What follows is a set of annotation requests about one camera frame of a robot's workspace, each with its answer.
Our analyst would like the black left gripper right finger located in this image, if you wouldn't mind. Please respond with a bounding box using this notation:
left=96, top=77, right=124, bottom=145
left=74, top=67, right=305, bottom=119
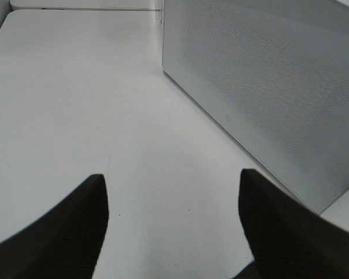
left=236, top=169, right=349, bottom=278

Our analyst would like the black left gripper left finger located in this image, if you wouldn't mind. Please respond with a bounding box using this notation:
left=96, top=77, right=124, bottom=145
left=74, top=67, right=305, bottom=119
left=0, top=174, right=108, bottom=278

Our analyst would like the white microwave door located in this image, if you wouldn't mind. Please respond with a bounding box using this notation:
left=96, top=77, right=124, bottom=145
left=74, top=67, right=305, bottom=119
left=162, top=1, right=349, bottom=213

